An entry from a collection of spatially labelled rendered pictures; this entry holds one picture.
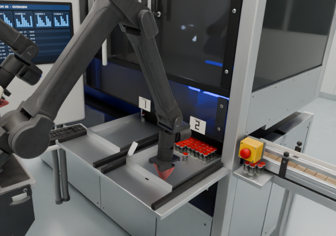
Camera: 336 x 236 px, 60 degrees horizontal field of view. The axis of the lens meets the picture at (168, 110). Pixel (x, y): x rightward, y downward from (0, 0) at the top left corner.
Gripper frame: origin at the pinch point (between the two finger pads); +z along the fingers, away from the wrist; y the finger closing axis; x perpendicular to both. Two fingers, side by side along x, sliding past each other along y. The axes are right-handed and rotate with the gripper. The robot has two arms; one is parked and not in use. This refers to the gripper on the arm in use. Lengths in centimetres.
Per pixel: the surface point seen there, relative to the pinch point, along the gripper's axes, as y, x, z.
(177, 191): -0.2, -7.8, 0.5
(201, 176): 13.4, -7.9, -0.3
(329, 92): 492, 66, 47
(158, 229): 32, 27, 58
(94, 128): 6, 54, 0
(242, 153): 24.1, -17.5, -10.9
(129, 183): -8.0, 9.1, 3.0
